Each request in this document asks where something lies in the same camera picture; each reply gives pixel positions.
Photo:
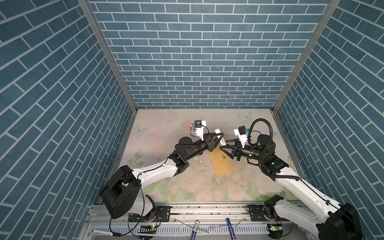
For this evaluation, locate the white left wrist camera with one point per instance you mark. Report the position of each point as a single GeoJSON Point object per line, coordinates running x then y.
{"type": "Point", "coordinates": [197, 129]}

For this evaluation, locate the black marker pen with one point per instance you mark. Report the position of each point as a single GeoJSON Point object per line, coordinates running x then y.
{"type": "Point", "coordinates": [101, 232]}

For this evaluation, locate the white glue stick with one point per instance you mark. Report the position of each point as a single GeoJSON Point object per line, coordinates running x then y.
{"type": "Point", "coordinates": [221, 137]}

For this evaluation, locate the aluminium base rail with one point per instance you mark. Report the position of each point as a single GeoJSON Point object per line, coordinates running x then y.
{"type": "Point", "coordinates": [176, 222]}

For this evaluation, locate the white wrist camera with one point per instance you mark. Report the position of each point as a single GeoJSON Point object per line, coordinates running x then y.
{"type": "Point", "coordinates": [197, 129]}
{"type": "Point", "coordinates": [242, 134]}

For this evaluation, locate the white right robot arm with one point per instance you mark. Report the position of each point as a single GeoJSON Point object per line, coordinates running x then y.
{"type": "Point", "coordinates": [324, 218]}

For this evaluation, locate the blue marker pen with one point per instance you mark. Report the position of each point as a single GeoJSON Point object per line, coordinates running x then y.
{"type": "Point", "coordinates": [231, 229]}

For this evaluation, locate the aluminium right corner post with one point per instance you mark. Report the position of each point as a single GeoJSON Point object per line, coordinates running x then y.
{"type": "Point", "coordinates": [317, 32]}

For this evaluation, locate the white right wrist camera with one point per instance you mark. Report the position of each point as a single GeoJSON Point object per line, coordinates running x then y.
{"type": "Point", "coordinates": [242, 134]}

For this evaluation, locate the brown paper envelope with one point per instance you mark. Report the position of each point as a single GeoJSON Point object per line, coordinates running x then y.
{"type": "Point", "coordinates": [220, 162]}

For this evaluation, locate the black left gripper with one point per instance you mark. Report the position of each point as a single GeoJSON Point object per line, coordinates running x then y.
{"type": "Point", "coordinates": [208, 144]}

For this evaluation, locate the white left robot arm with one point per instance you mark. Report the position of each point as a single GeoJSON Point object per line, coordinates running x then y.
{"type": "Point", "coordinates": [122, 192]}

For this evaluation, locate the white-blue marker pen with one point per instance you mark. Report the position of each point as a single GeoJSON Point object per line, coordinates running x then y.
{"type": "Point", "coordinates": [194, 231]}

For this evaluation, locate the aluminium corner post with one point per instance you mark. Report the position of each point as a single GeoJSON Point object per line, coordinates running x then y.
{"type": "Point", "coordinates": [92, 20]}
{"type": "Point", "coordinates": [317, 32]}

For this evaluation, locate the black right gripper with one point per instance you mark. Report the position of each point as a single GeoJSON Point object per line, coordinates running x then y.
{"type": "Point", "coordinates": [236, 148]}

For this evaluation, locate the aluminium left corner post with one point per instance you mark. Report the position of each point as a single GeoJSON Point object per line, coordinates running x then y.
{"type": "Point", "coordinates": [92, 20]}

